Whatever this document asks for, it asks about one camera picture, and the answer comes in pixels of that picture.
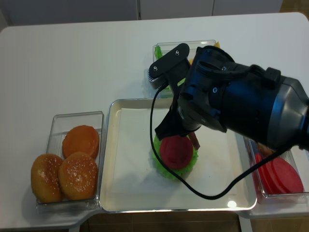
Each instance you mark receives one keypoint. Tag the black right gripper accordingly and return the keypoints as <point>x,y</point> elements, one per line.
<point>201,94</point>

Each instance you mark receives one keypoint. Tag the brown meat patty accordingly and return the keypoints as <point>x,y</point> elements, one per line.
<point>194,140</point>
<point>265,151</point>

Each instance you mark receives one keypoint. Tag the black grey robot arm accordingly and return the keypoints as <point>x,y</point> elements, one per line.
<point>272,109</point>

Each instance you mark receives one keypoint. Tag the green lettuce leaf on tray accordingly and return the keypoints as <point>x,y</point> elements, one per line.
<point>159,165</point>

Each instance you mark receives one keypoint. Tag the green lettuce leaves in container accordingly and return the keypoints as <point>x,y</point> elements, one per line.
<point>158,53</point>

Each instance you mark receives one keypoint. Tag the clear lettuce cheese container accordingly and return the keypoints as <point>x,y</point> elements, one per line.
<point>166,47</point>

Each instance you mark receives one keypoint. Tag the yellow cheese slices stack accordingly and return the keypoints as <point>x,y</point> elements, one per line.
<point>217,44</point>

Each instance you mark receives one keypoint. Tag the red tomato slice on tray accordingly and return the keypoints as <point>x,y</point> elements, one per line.
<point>176,152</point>

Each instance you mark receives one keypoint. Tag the metal baking tray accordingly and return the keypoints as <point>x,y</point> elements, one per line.
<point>241,197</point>

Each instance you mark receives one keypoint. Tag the white parchment paper sheet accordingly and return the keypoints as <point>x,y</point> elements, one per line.
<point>135,172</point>

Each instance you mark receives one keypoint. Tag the plain orange bun bottom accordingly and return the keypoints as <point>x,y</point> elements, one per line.
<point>81,139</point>

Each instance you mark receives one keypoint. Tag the left red tomato slice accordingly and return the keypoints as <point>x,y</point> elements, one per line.
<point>259,158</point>

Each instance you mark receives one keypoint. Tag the middle red tomato slice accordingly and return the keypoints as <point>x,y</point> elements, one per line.
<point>266,180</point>

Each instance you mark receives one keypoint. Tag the right sesame bun top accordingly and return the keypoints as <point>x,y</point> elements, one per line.
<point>77,176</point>

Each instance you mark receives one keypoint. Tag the sesame bun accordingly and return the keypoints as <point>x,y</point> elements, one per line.
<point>44,178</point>
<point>77,176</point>

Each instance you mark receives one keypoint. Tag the clear bun container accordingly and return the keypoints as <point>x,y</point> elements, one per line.
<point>61,125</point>

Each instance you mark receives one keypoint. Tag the front red tomato slice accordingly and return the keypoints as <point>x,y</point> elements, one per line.
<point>283,177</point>

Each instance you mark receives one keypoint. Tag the clear patty tomato container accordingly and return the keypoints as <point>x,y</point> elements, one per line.
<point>292,198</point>

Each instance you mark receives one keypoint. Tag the left sesame bun top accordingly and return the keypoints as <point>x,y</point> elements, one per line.
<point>44,178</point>

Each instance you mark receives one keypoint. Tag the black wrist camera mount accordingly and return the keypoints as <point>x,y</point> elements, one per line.
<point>170,69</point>

